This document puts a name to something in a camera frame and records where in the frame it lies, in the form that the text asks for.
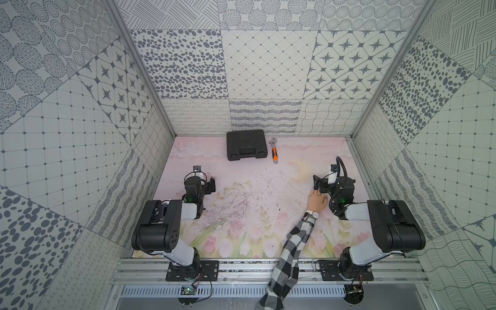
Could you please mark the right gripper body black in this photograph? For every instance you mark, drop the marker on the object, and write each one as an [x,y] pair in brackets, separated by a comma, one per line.
[331,190]

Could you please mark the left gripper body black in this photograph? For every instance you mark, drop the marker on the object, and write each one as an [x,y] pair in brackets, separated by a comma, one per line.
[209,186]

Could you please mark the mannequin hand with long nails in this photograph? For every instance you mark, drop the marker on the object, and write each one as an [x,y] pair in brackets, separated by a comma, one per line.
[317,201]

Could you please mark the white wrist watch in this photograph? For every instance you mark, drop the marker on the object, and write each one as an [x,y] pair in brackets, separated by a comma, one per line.
[314,214]

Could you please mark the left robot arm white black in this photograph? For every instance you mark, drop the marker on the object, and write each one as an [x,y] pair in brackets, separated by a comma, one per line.
[158,232]

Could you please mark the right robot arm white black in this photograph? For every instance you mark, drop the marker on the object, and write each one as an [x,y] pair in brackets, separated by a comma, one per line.
[394,230]

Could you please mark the black plastic tool case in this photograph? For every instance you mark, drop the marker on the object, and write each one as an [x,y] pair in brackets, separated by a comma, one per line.
[246,144]

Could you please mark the black white checkered sleeve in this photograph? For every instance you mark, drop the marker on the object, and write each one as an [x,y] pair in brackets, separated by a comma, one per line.
[285,275]

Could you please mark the left circuit board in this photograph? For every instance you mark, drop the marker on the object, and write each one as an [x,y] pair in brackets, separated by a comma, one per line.
[188,295]

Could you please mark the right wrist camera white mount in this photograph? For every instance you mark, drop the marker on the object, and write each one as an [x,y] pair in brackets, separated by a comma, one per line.
[334,172]

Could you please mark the orange handled adjustable wrench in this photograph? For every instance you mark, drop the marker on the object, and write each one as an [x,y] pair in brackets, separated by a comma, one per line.
[272,143]

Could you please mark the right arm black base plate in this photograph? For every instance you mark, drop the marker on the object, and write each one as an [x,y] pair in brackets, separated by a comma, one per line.
[333,270]

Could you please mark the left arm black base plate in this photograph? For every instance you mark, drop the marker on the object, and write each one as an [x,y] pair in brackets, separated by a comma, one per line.
[204,271]

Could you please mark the aluminium frame rail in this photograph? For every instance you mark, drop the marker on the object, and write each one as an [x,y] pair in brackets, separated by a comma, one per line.
[391,270]

